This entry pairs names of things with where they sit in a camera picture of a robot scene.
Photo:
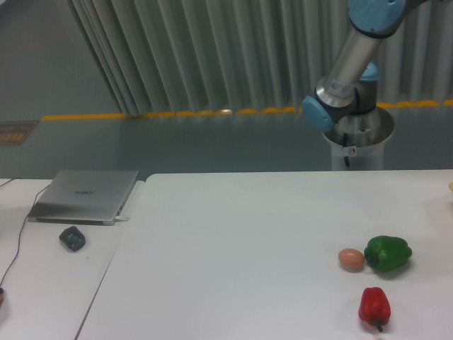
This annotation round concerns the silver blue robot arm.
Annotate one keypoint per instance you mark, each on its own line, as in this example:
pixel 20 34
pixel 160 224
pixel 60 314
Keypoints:
pixel 394 51

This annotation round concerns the pleated grey curtain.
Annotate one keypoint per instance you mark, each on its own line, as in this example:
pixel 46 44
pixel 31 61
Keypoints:
pixel 178 56

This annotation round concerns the silver closed laptop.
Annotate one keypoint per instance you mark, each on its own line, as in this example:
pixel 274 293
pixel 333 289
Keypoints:
pixel 84 197

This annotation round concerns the brown egg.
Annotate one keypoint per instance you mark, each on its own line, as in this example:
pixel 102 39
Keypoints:
pixel 351 259

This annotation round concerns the small black plastic holder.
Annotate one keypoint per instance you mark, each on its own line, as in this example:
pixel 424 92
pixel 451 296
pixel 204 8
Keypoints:
pixel 73 239

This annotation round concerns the green bell pepper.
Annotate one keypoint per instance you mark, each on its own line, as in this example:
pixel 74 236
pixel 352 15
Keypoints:
pixel 386 253

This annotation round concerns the red bell pepper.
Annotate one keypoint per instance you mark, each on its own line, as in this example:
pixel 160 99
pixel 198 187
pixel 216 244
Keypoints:
pixel 374 308

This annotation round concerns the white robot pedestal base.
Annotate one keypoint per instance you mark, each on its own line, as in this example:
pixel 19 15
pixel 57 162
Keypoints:
pixel 357 142

